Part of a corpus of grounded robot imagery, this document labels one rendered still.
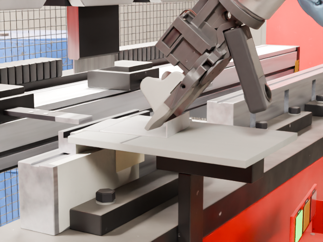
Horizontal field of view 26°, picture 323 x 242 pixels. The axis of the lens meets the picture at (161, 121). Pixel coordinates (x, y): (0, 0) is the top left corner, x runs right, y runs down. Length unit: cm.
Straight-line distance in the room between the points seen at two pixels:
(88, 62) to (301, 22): 221
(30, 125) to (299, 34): 205
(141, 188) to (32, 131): 31
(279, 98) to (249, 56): 73
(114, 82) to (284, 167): 39
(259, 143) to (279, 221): 47
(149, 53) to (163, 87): 94
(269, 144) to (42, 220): 32
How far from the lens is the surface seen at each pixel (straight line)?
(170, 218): 101
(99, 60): 104
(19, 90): 119
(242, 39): 91
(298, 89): 175
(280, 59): 235
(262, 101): 91
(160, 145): 90
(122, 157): 105
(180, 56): 93
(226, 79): 197
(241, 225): 119
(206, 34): 93
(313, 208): 130
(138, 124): 102
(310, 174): 151
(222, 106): 141
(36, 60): 154
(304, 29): 315
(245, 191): 119
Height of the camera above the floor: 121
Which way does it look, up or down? 11 degrees down
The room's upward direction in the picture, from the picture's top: straight up
